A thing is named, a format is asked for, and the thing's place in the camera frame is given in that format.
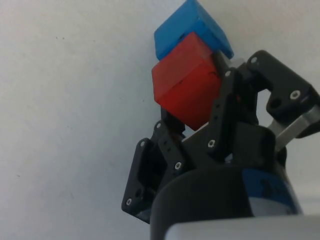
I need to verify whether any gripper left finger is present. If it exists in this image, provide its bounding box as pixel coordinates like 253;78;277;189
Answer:
121;107;196;221

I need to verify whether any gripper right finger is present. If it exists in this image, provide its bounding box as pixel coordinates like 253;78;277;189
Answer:
207;49;320;161

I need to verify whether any red cube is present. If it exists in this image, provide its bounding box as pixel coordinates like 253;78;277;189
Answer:
151;31;222;131

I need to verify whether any blue cube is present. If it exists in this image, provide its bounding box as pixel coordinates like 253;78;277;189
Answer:
154;0;235;61

